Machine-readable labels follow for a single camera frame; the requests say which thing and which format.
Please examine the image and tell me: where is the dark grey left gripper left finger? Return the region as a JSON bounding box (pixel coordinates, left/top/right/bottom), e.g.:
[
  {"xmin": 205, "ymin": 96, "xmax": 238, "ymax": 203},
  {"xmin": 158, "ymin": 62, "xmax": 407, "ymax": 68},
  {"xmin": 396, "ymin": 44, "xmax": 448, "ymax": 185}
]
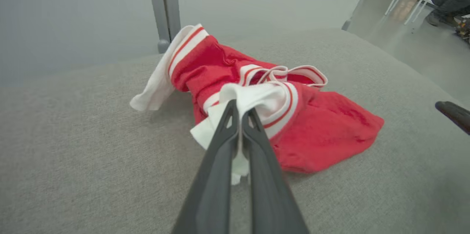
[{"xmin": 172, "ymin": 100, "xmax": 240, "ymax": 234}]

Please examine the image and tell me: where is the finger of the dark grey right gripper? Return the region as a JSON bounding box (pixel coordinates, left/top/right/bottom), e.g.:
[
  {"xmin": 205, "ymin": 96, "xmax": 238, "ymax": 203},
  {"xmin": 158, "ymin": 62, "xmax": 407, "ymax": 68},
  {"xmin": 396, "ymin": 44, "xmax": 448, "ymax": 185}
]
[{"xmin": 435, "ymin": 101, "xmax": 470, "ymax": 136}]

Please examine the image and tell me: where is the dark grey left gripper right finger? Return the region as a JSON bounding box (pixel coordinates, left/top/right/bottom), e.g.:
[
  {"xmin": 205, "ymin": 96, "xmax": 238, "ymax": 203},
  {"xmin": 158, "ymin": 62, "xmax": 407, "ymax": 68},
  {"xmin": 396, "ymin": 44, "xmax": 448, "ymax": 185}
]
[{"xmin": 242, "ymin": 108, "xmax": 309, "ymax": 234}]

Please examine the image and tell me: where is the red jersey with white sleeves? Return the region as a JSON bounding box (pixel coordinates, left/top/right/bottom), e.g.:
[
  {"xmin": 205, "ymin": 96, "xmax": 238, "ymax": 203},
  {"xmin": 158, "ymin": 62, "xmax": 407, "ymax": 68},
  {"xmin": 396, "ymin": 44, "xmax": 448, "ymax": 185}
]
[{"xmin": 130, "ymin": 24, "xmax": 385, "ymax": 186}]

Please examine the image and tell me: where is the grey partition screen on casters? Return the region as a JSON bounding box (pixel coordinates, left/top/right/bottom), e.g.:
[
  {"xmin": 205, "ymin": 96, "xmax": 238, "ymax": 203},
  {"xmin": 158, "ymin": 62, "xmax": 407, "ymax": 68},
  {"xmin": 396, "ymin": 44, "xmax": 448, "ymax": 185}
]
[{"xmin": 341, "ymin": 0, "xmax": 380, "ymax": 31}]

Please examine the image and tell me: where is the grey partition frame post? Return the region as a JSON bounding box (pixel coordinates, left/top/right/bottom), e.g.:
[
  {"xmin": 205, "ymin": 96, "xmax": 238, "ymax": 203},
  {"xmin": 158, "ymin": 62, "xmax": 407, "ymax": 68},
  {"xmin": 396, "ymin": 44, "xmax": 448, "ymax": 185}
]
[
  {"xmin": 146, "ymin": 0, "xmax": 171, "ymax": 54},
  {"xmin": 162, "ymin": 0, "xmax": 181, "ymax": 42}
]

